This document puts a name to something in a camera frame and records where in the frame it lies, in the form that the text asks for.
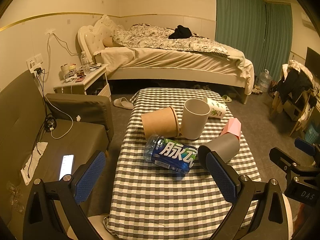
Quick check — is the large water jug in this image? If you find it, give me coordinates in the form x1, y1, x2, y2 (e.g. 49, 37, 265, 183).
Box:
258, 69, 272, 93

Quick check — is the floral duvet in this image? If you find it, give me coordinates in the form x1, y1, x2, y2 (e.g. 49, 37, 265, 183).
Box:
113, 23, 229, 57

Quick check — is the grey plastic cup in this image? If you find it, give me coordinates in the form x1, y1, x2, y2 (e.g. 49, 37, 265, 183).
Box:
197, 133, 240, 171

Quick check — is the dark grey sofa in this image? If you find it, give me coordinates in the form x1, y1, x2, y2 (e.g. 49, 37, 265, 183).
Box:
1, 71, 114, 239

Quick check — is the white charging cable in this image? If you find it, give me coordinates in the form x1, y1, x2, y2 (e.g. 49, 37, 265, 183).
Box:
37, 33, 78, 140

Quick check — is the blue drink bottle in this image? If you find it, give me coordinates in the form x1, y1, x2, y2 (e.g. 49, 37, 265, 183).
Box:
144, 134, 197, 174

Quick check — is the checkered tablecloth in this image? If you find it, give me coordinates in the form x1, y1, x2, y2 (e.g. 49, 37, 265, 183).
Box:
102, 87, 262, 240

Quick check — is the green slipper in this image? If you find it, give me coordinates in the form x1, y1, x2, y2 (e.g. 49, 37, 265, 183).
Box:
221, 95, 232, 103

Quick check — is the clear water bottle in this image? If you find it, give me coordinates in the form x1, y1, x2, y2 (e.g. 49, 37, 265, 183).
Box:
80, 51, 90, 74

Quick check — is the smartphone lit screen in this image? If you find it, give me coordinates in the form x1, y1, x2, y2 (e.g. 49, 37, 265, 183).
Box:
59, 154, 74, 179

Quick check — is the chair with clothes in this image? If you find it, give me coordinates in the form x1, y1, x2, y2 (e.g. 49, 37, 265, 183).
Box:
271, 60, 317, 134

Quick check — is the black clothing on bed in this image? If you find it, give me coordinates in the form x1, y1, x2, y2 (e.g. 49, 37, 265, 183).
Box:
169, 25, 192, 39

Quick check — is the brown paper cup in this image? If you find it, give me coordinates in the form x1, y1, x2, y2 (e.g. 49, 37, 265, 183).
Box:
141, 106, 180, 139

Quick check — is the pink faceted cup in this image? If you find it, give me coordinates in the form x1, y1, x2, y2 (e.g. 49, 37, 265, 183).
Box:
220, 118, 241, 140

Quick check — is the white nightstand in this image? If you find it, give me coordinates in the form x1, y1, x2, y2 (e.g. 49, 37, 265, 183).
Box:
53, 64, 112, 101

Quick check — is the white bed frame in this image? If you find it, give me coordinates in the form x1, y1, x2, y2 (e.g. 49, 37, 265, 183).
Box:
78, 15, 254, 103

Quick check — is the beige slipper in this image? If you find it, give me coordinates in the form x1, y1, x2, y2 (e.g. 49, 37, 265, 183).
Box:
113, 97, 134, 110

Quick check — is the green curtain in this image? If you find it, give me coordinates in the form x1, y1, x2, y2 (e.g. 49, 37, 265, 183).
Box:
215, 0, 293, 80

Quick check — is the dark television screen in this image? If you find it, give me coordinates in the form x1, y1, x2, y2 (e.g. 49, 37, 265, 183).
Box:
305, 47, 320, 78

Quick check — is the white floral paper cup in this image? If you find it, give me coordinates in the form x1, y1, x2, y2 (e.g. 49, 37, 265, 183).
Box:
203, 97, 227, 119

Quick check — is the blue laundry basket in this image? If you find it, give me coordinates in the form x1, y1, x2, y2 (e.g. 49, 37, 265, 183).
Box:
304, 124, 319, 144

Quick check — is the beige plastic cup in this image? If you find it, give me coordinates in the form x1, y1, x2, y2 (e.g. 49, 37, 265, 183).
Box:
180, 99, 210, 140

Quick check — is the wall power outlet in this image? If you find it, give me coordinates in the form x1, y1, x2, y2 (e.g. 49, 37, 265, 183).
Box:
26, 54, 43, 73

